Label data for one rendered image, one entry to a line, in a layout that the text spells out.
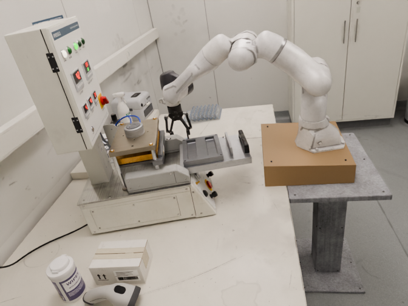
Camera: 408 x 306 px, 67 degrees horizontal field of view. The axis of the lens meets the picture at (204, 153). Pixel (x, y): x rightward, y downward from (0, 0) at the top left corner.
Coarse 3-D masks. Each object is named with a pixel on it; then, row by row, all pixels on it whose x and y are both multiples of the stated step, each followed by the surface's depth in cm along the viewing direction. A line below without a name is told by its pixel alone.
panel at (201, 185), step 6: (192, 174) 131; (204, 174) 148; (192, 180) 127; (198, 180) 134; (204, 180) 142; (210, 180) 152; (198, 186) 129; (204, 186) 137; (210, 192) 140; (210, 198) 135; (210, 204) 131
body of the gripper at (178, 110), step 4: (180, 104) 168; (168, 108) 167; (172, 108) 166; (176, 108) 166; (180, 108) 168; (172, 112) 167; (176, 112) 167; (180, 112) 170; (168, 116) 171; (172, 116) 171; (176, 116) 171; (180, 116) 171; (176, 120) 172
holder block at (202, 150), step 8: (208, 136) 142; (216, 136) 141; (184, 144) 138; (192, 144) 140; (200, 144) 136; (208, 144) 138; (216, 144) 134; (184, 152) 132; (192, 152) 134; (200, 152) 130; (208, 152) 132; (216, 152) 131; (184, 160) 126; (192, 160) 125; (200, 160) 126; (208, 160) 126; (216, 160) 126
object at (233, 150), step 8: (232, 136) 144; (224, 144) 138; (232, 144) 137; (240, 144) 136; (224, 152) 132; (232, 152) 128; (240, 152) 130; (224, 160) 126; (232, 160) 126; (240, 160) 126; (248, 160) 126; (192, 168) 126; (200, 168) 126; (208, 168) 127; (216, 168) 127
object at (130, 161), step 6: (156, 150) 124; (120, 156) 124; (126, 156) 123; (132, 156) 122; (138, 156) 122; (144, 156) 122; (150, 156) 122; (120, 162) 123; (126, 162) 123; (132, 162) 123; (138, 162) 124; (144, 162) 124; (150, 162) 124
